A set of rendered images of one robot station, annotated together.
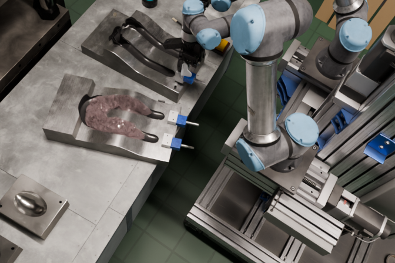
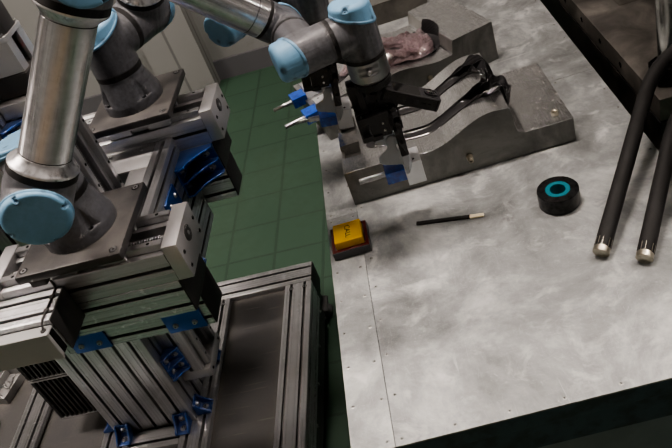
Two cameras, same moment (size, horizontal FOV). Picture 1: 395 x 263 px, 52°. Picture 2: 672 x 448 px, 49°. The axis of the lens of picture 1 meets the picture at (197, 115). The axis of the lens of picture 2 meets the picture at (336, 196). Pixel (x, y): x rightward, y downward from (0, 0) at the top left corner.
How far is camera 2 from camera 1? 2.49 m
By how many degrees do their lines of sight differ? 82
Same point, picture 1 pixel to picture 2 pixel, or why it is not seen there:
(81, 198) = not seen: hidden behind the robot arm
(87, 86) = (449, 33)
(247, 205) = (236, 334)
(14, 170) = not seen: hidden behind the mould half
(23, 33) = (651, 44)
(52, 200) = (374, 1)
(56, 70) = (537, 54)
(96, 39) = (528, 79)
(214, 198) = (287, 301)
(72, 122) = (420, 13)
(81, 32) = (582, 93)
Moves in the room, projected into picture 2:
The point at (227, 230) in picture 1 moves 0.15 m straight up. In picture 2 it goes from (247, 287) to (229, 255)
